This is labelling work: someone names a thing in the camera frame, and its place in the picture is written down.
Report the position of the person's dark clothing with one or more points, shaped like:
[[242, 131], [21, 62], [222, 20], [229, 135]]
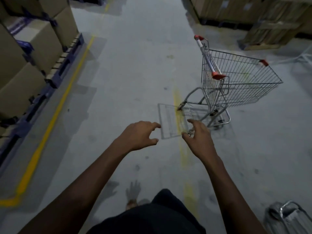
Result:
[[151, 216]]

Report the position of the person's right hand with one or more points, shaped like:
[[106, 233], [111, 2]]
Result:
[[201, 143]]

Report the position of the person's right forearm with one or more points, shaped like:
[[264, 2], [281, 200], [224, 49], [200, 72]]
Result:
[[231, 199]]

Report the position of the white metal frame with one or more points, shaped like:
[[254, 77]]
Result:
[[306, 56]]

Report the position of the person's left forearm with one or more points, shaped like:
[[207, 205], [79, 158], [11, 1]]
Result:
[[80, 192]]

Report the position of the person's left hand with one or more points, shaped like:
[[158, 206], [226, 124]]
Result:
[[134, 136]]

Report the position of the stack of plain cardboard boxes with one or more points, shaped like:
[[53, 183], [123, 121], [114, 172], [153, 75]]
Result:
[[219, 9]]

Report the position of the person's left foot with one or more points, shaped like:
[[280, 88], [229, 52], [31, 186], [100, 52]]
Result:
[[131, 204]]

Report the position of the row of blue pallets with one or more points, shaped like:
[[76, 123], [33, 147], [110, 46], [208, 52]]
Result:
[[54, 79]]

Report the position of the stack of blue-taped cardboard boxes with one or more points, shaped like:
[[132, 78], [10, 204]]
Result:
[[36, 46]]

